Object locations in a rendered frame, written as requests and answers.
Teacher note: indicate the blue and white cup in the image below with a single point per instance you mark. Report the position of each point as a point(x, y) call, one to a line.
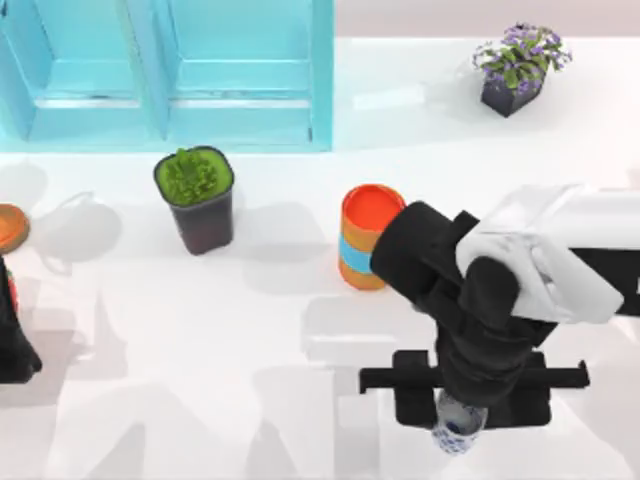
point(457, 432)

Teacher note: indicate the orange can with blue band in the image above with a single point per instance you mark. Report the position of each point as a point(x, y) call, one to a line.
point(357, 250)

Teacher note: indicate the green plant in dark pot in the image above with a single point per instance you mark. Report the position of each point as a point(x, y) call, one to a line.
point(202, 220)

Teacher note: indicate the purple flowers in dark pot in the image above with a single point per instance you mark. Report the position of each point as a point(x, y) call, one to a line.
point(505, 97)

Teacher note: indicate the light blue rack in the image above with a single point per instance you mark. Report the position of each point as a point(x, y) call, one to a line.
point(240, 75)

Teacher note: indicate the orange round can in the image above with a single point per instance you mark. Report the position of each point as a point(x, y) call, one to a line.
point(10, 225)

